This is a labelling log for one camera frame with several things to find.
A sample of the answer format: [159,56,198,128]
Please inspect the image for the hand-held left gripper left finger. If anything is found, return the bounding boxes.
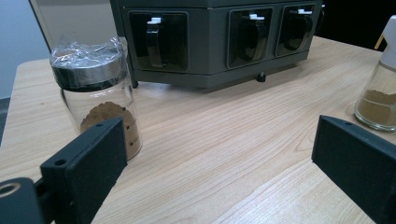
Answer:
[39,117,129,224]

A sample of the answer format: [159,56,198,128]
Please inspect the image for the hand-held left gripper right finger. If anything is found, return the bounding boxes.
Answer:
[311,114,396,224]

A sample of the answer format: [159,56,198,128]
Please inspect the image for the glass spice jar white lid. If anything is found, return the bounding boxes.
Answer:
[353,14,396,133]

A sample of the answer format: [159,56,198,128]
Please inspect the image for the glass spice jar silver lid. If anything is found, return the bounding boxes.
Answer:
[49,36,143,161]

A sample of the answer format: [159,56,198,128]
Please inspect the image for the dark grey spice rack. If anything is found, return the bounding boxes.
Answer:
[109,0,323,93]

